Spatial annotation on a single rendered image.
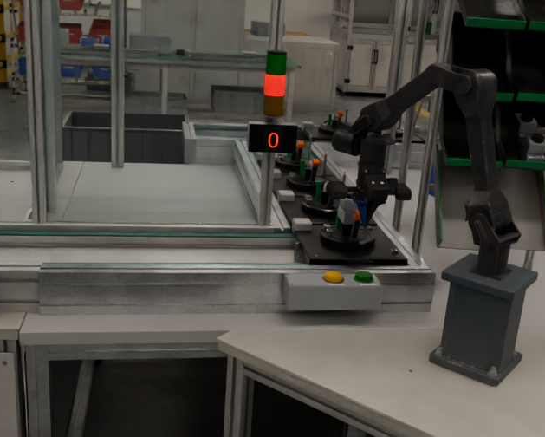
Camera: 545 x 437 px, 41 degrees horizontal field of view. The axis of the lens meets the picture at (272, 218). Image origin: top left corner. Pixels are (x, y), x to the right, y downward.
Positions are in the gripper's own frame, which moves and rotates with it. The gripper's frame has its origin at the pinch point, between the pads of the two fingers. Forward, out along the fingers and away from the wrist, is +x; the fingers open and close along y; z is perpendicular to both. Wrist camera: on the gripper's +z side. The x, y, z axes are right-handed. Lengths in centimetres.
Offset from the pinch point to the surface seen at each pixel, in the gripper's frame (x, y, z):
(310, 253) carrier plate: 12.0, -11.1, -4.2
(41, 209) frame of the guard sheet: 10, -76, -25
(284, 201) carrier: 12.5, -11.4, -45.3
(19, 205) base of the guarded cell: 24, -91, -69
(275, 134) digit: -12.3, -18.9, -22.2
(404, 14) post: -38, 42, -123
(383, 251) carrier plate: 12.1, 7.4, -6.6
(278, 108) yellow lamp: -18.7, -18.5, -22.6
